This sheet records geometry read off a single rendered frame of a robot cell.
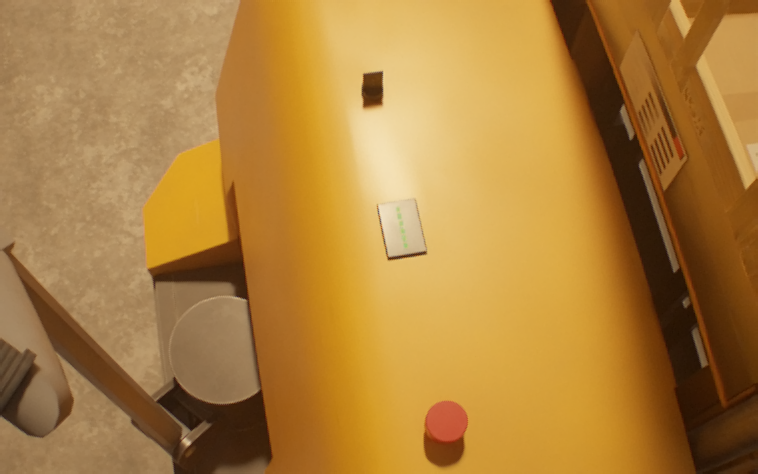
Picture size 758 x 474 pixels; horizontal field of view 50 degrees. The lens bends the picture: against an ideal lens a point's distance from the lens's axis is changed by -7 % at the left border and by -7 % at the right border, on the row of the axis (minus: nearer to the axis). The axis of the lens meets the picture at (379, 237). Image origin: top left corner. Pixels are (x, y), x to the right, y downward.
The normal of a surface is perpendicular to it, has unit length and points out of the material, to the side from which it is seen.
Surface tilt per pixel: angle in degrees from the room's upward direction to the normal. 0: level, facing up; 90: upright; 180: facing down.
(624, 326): 0
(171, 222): 22
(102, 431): 0
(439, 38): 0
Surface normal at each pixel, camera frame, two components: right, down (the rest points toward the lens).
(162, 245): -0.34, -0.31
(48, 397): 0.56, -0.54
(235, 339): 0.03, -0.40
